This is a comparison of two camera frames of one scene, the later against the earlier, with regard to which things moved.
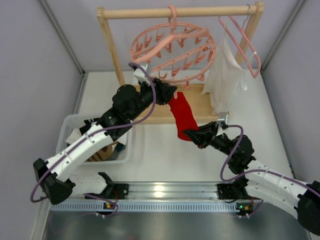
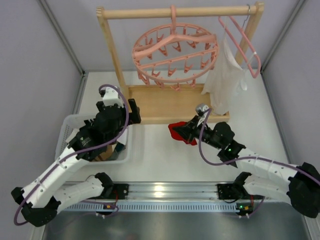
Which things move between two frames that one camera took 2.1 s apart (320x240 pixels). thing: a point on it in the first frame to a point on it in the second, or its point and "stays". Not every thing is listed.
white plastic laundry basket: [119, 152] stays
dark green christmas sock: [119, 147] stays
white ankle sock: [75, 135] stays
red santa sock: [183, 115] to [178, 136]
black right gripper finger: [210, 127] to [191, 124]
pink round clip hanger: [177, 53] stays
